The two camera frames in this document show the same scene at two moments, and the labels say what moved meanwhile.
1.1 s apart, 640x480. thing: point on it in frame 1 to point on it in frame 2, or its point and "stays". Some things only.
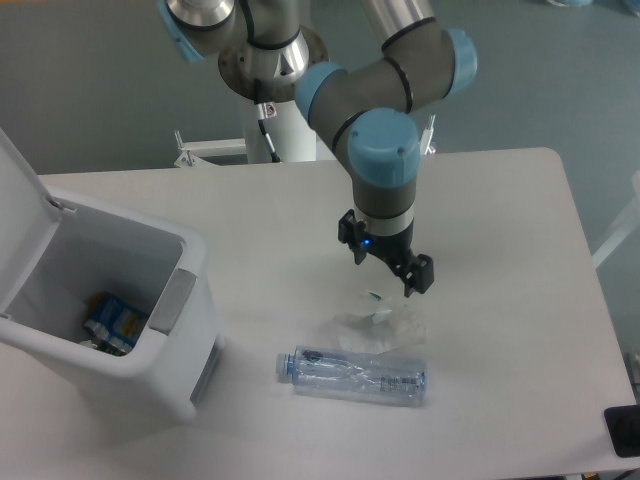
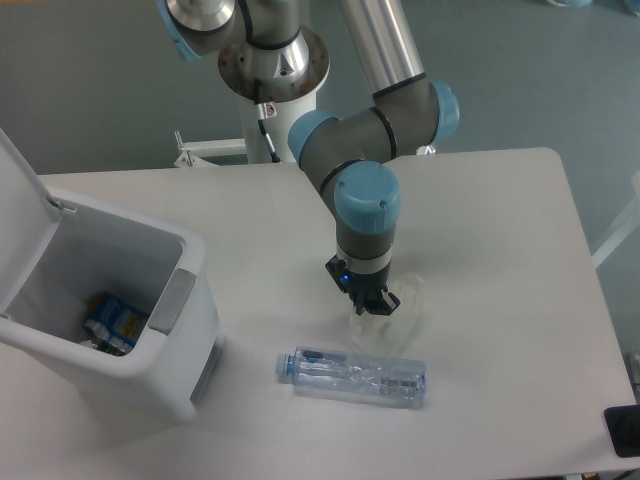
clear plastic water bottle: x=355 y=374 stays
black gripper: x=395 y=249 to x=364 y=288
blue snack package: x=112 y=324 stays
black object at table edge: x=624 y=428 stays
